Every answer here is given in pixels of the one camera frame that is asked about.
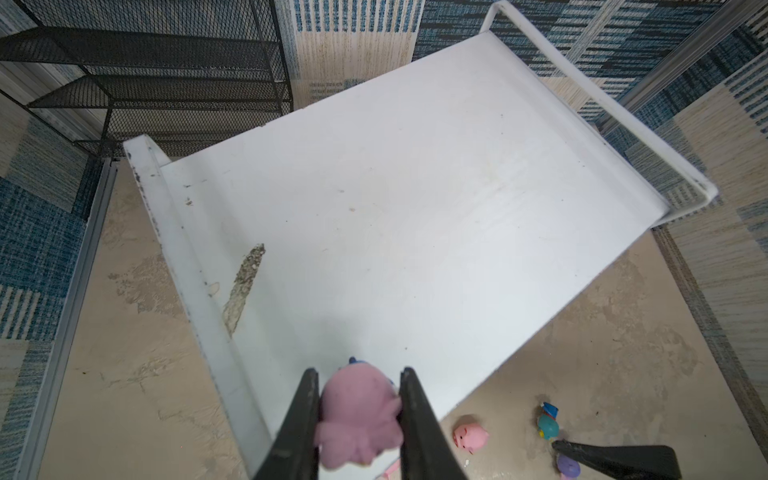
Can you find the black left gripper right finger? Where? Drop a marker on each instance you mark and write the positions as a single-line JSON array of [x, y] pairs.
[[425, 453]]

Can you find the pink pig toy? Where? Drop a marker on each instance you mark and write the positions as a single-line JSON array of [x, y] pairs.
[[470, 437]]

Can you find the teal penguin toy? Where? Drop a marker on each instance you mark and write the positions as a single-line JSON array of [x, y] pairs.
[[547, 425]]

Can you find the pink-haired doll figure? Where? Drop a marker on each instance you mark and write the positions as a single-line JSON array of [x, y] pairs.
[[359, 410]]

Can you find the white two-tier shelf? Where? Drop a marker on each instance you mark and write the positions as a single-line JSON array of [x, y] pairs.
[[435, 217]]

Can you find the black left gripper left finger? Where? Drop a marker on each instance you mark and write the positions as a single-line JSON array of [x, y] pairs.
[[294, 455]]

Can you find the black wire mesh shelf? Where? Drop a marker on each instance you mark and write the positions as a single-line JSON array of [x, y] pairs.
[[189, 74]]

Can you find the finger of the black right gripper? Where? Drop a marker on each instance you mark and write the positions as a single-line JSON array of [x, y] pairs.
[[624, 462]]

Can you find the purple penguin toy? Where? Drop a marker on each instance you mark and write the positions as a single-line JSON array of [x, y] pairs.
[[568, 468]]

